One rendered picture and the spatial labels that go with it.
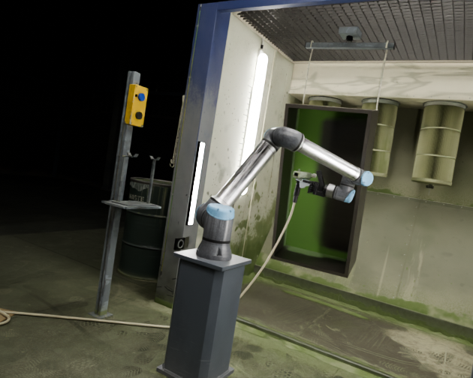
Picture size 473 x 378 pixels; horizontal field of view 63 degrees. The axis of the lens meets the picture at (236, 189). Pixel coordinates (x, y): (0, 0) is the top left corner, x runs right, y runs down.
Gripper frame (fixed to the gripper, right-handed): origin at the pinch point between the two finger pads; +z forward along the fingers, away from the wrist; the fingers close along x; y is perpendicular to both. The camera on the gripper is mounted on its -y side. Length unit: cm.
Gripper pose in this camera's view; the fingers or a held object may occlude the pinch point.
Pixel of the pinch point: (299, 178)
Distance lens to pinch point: 264.8
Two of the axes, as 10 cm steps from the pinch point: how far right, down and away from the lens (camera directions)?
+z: -8.8, -2.7, 3.8
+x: 4.1, -0.3, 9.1
